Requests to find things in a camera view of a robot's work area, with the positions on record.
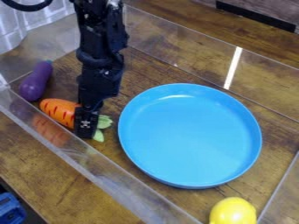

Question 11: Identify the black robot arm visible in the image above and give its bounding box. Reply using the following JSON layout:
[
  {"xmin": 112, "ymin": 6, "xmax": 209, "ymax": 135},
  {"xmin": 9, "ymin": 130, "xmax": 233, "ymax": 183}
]
[{"xmin": 40, "ymin": 0, "xmax": 128, "ymax": 138}]

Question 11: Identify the purple toy eggplant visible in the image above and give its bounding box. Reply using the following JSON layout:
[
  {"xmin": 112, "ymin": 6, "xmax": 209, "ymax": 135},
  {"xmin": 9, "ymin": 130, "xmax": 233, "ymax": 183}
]
[{"xmin": 19, "ymin": 60, "xmax": 52, "ymax": 102}]

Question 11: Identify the yellow toy lemon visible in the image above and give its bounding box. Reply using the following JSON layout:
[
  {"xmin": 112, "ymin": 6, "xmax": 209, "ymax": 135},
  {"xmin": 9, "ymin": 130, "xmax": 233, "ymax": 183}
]
[{"xmin": 209, "ymin": 197, "xmax": 257, "ymax": 224}]

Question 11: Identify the clear acrylic tray wall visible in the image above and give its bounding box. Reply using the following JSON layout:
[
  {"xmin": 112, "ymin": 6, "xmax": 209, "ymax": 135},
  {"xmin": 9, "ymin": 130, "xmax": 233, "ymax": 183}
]
[{"xmin": 0, "ymin": 0, "xmax": 299, "ymax": 224}]

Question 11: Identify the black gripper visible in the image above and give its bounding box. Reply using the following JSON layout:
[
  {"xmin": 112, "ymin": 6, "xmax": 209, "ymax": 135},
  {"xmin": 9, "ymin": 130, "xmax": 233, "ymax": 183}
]
[{"xmin": 73, "ymin": 62, "xmax": 125, "ymax": 139}]

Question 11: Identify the blue round plate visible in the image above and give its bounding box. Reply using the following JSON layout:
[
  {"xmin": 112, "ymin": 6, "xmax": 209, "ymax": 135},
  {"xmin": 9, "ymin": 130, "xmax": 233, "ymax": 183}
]
[{"xmin": 117, "ymin": 83, "xmax": 263, "ymax": 189}]

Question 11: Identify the blue object at corner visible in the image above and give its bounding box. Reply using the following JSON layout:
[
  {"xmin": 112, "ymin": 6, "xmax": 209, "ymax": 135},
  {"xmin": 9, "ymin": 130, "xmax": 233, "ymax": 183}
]
[{"xmin": 0, "ymin": 192, "xmax": 27, "ymax": 224}]

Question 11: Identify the orange toy carrot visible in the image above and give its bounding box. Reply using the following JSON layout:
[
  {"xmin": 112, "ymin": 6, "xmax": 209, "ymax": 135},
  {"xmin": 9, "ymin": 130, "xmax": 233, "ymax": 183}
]
[{"xmin": 39, "ymin": 98, "xmax": 113, "ymax": 142}]

